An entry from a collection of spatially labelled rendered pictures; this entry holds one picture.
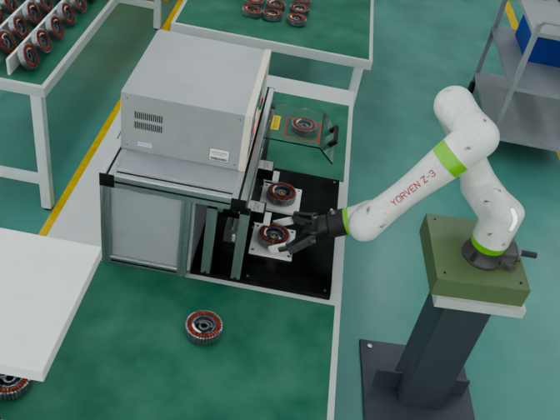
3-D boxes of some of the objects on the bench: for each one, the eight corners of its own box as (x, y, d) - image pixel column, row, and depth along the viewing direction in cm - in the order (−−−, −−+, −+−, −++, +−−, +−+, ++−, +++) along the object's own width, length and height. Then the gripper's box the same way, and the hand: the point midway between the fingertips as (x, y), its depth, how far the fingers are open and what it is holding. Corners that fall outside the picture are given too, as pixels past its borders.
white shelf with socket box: (105, 362, 190) (102, 247, 161) (57, 485, 162) (42, 372, 133) (-16, 338, 190) (-42, 219, 161) (-86, 457, 162) (-133, 338, 132)
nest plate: (301, 192, 260) (302, 189, 259) (297, 217, 248) (298, 214, 247) (263, 184, 259) (263, 182, 259) (257, 208, 248) (258, 206, 247)
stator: (297, 192, 257) (299, 185, 254) (292, 210, 248) (293, 202, 246) (270, 185, 258) (272, 177, 255) (262, 202, 249) (264, 195, 247)
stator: (290, 232, 239) (292, 225, 236) (287, 254, 230) (288, 246, 228) (259, 227, 239) (261, 219, 236) (255, 247, 230) (256, 240, 228)
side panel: (187, 271, 222) (193, 196, 201) (185, 277, 219) (191, 202, 199) (104, 255, 222) (102, 178, 201) (101, 261, 219) (99, 184, 199)
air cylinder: (241, 229, 238) (242, 217, 234) (237, 243, 232) (238, 232, 229) (227, 227, 238) (228, 215, 234) (222, 241, 232) (224, 229, 229)
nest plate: (295, 232, 241) (296, 230, 240) (291, 262, 229) (292, 258, 229) (254, 225, 241) (255, 222, 240) (247, 253, 229) (248, 251, 228)
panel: (225, 157, 270) (233, 92, 250) (189, 271, 219) (196, 201, 200) (222, 156, 270) (230, 92, 250) (186, 270, 219) (192, 201, 200)
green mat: (334, 306, 220) (334, 305, 220) (322, 480, 173) (322, 480, 173) (53, 252, 219) (53, 251, 219) (-36, 412, 172) (-36, 412, 172)
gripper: (328, 193, 234) (272, 206, 241) (323, 241, 215) (262, 253, 222) (335, 209, 238) (279, 222, 245) (331, 257, 219) (270, 269, 226)
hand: (274, 236), depth 233 cm, fingers open, 13 cm apart
